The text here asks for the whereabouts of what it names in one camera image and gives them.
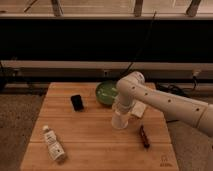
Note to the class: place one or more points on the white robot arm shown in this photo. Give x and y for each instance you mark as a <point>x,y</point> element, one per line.
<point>132,87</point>

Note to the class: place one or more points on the black eraser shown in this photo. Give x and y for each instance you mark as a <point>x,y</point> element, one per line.
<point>77,102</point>

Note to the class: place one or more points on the green bowl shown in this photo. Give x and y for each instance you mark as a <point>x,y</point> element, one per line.
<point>106,92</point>

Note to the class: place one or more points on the white rectangular block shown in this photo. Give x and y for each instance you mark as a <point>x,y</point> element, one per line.
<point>138,109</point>

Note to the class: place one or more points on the dark red pen knife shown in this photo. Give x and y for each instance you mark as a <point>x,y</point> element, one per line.
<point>144,138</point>

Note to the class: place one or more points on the black power adapter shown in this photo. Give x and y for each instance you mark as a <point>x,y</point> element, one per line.
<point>173,89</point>

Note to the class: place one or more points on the small plastic bottle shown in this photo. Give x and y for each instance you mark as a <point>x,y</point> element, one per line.
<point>55,148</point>

